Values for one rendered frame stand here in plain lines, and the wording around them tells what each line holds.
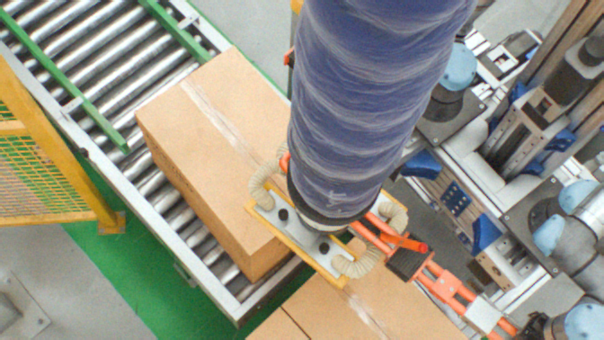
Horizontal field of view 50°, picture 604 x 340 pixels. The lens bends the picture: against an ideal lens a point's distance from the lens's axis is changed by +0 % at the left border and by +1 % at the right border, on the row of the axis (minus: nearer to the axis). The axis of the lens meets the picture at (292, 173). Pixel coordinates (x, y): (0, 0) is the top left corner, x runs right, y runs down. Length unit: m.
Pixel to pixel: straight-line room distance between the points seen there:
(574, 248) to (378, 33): 0.72
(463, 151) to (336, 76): 1.22
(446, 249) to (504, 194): 0.74
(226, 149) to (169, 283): 1.02
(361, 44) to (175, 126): 1.31
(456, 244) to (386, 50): 2.01
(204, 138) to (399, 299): 0.88
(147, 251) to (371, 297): 1.09
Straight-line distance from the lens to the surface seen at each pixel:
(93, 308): 2.94
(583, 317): 1.34
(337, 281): 1.70
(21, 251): 3.09
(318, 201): 1.42
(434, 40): 0.85
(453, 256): 2.78
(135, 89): 2.63
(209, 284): 2.26
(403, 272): 1.59
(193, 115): 2.08
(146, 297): 2.90
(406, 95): 0.97
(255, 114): 2.07
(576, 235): 1.39
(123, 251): 2.96
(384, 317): 2.32
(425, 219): 2.79
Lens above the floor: 2.80
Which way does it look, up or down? 68 degrees down
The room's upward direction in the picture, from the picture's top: 5 degrees clockwise
